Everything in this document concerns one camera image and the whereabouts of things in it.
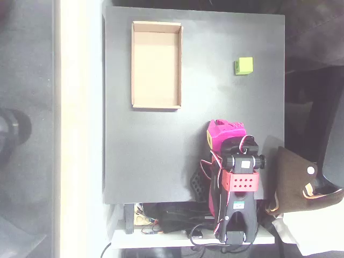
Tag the magenta gripper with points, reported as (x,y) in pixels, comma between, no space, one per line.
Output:
(225,131)

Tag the green cube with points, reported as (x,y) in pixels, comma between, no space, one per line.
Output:
(245,65)

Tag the cardboard box tray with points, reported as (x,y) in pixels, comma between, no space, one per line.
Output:
(156,67)

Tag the brown felt bag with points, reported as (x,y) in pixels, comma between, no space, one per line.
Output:
(293,182)

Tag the black power adapter bundle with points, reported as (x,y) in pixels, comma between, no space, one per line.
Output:
(180,217)

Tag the grey fabric garment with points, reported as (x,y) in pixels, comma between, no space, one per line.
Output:
(314,35)

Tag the small wooden electronics board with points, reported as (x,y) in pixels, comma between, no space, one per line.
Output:
(142,216)

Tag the white shelf board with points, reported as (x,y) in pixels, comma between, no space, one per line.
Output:
(150,239)

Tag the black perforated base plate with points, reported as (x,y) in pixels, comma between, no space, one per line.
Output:
(199,185)

